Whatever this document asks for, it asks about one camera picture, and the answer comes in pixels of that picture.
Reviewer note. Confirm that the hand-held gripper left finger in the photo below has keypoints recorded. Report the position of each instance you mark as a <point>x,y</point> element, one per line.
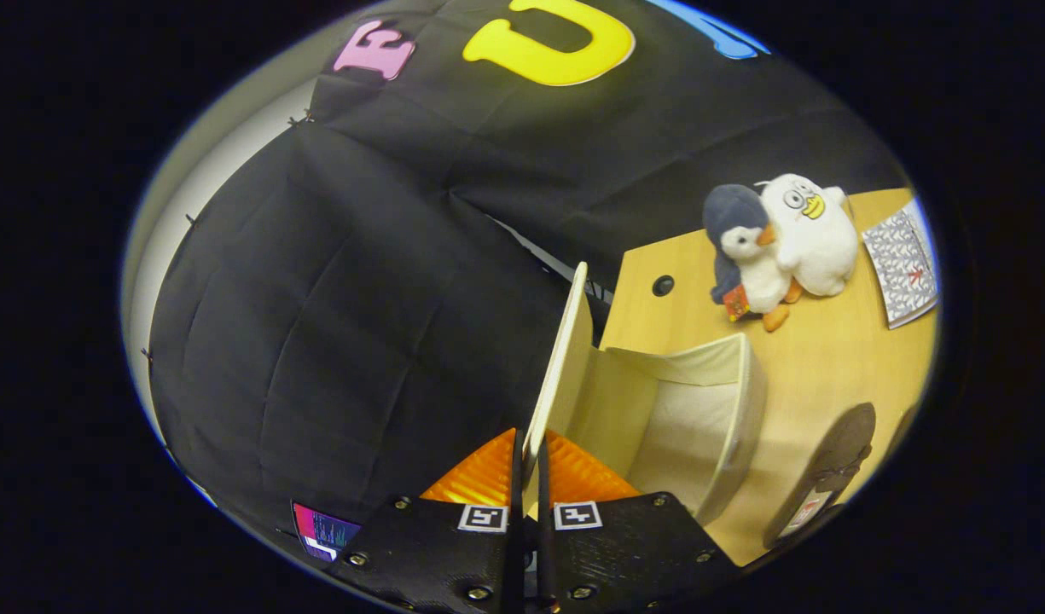
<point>516,554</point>

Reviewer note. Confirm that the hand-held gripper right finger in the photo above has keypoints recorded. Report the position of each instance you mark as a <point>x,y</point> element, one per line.
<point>543,554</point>

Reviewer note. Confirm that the beige fabric storage box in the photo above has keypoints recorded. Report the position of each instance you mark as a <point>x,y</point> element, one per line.
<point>693,426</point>

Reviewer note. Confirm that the grey white penguin plush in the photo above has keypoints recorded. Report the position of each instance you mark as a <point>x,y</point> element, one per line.
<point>757,273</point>

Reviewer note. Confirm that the white duck plush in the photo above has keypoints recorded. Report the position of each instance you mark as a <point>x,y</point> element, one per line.
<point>816,247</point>

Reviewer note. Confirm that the grey patterned book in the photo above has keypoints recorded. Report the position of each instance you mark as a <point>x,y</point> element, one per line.
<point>902,264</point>

